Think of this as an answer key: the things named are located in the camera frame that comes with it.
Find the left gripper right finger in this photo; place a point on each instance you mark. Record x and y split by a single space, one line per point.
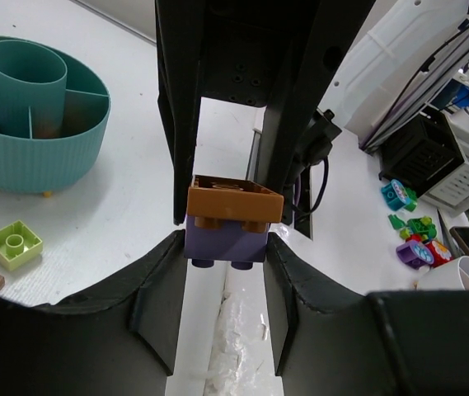
329 340

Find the black mesh basket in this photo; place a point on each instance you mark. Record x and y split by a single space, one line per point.
421 153

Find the brown lego brick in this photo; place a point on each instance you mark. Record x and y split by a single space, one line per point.
213 200

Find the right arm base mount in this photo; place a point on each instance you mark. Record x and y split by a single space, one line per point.
313 149

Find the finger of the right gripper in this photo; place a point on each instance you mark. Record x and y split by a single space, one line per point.
180 30
320 42

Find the teal divided round container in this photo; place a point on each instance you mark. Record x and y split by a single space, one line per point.
53 116

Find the green lego pile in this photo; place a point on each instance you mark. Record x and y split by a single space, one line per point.
420 229

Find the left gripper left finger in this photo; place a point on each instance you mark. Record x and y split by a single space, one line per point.
116 337

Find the white slotted basket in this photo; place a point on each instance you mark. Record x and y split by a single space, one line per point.
451 192

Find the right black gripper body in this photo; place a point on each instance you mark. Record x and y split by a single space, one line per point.
244 46

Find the green 2x2 lego near finger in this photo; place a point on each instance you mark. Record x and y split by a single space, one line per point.
18 245

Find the white cup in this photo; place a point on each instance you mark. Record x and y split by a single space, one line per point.
453 275

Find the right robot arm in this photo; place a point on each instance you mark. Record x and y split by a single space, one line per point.
375 55

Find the purple flower lego piece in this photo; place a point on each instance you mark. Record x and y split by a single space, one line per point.
415 254

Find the lavender lego block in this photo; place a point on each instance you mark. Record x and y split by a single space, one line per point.
229 243

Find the teal round lego piece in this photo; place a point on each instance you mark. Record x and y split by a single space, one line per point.
398 197

